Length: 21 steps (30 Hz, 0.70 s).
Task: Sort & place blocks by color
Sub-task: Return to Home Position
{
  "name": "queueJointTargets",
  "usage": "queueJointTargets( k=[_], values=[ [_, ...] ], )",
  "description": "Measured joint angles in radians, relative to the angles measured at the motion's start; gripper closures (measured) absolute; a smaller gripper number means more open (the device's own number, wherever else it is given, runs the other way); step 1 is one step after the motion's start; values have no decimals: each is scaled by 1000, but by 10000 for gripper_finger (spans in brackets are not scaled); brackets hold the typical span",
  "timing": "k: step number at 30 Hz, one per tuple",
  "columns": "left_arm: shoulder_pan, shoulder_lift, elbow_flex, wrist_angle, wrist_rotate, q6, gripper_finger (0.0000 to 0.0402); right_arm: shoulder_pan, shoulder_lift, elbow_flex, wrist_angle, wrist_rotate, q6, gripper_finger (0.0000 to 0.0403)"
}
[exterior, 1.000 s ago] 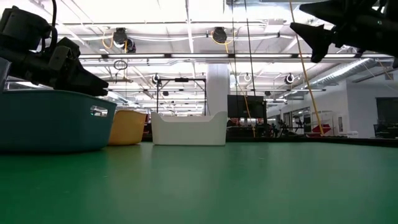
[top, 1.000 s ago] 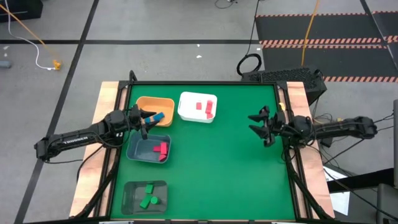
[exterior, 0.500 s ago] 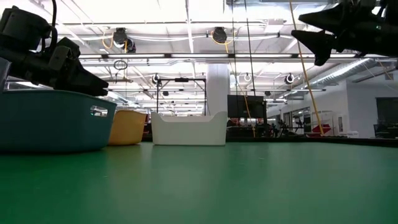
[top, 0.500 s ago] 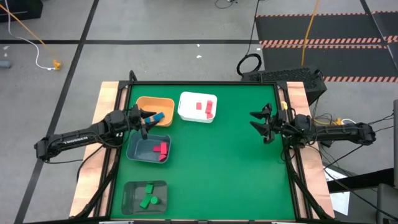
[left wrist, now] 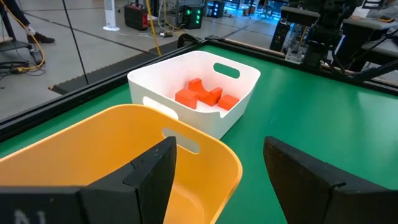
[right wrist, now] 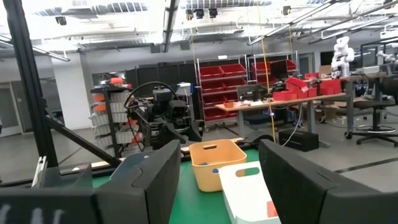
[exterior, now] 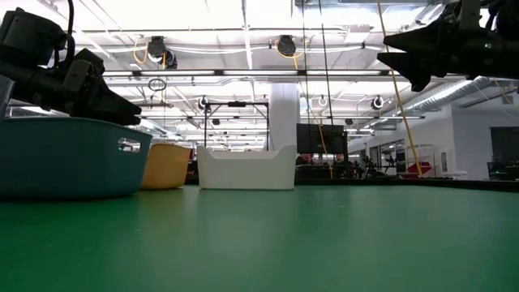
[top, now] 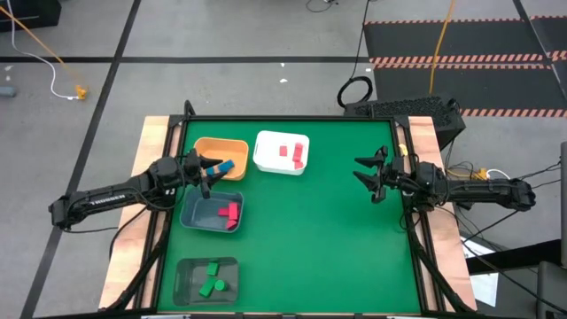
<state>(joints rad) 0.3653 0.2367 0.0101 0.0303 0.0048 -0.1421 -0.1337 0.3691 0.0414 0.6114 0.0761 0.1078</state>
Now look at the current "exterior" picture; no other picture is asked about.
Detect black monitor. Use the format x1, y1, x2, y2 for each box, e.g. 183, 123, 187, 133
295, 122, 349, 155

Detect white plastic bin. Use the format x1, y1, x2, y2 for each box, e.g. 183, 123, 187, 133
196, 144, 298, 191

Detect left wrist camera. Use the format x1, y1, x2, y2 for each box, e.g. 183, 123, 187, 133
0, 6, 69, 62

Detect white building column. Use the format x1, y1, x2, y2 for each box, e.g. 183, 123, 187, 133
268, 83, 301, 149

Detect silver ventilation duct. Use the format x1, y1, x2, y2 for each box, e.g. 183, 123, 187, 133
399, 76, 519, 117

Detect teal plastic bin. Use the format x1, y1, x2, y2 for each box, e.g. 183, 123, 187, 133
0, 116, 153, 200

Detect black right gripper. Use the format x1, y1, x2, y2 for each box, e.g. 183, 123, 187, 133
376, 0, 519, 93

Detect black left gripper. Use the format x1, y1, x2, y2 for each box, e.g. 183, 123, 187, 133
0, 48, 143, 127

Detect yellow hanging cable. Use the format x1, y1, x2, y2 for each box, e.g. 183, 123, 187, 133
375, 0, 423, 178

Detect black gantry frame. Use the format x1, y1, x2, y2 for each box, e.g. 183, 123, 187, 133
204, 101, 270, 152

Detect orange plastic bin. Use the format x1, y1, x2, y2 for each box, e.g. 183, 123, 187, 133
140, 143, 192, 191

